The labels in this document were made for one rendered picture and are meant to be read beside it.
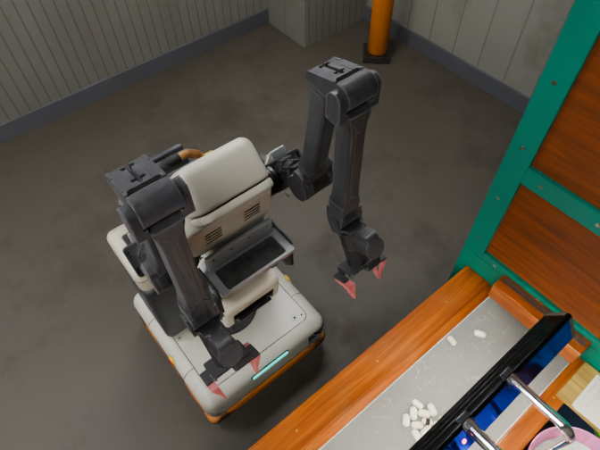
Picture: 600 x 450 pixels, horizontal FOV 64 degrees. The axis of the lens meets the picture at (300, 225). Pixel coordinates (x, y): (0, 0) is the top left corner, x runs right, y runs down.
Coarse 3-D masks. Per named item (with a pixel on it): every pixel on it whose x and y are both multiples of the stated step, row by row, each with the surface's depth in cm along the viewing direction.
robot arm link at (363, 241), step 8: (328, 216) 121; (360, 216) 124; (336, 224) 120; (352, 224) 123; (360, 224) 122; (336, 232) 123; (344, 232) 122; (352, 232) 120; (360, 232) 119; (368, 232) 118; (376, 232) 118; (360, 240) 119; (368, 240) 116; (376, 240) 118; (360, 248) 119; (368, 248) 117; (376, 248) 119; (368, 256) 118; (376, 256) 120
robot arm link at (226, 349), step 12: (216, 300) 107; (204, 324) 107; (216, 324) 106; (204, 336) 104; (216, 336) 103; (228, 336) 102; (216, 348) 103; (228, 348) 102; (240, 348) 104; (228, 360) 103
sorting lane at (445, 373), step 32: (480, 320) 156; (512, 320) 156; (448, 352) 149; (480, 352) 149; (416, 384) 144; (448, 384) 144; (544, 384) 143; (384, 416) 138; (512, 416) 138; (320, 448) 133; (352, 448) 133; (384, 448) 133; (480, 448) 133
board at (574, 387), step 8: (584, 368) 142; (592, 368) 142; (576, 376) 141; (584, 376) 141; (592, 376) 140; (568, 384) 139; (576, 384) 139; (584, 384) 139; (560, 392) 138; (568, 392) 138; (576, 392) 138; (568, 400) 137; (584, 416) 134; (592, 424) 133
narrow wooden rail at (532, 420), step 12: (576, 360) 145; (564, 372) 142; (552, 384) 141; (540, 396) 138; (552, 396) 138; (528, 408) 139; (528, 420) 135; (540, 420) 135; (516, 432) 133; (528, 432) 133; (504, 444) 131; (516, 444) 131
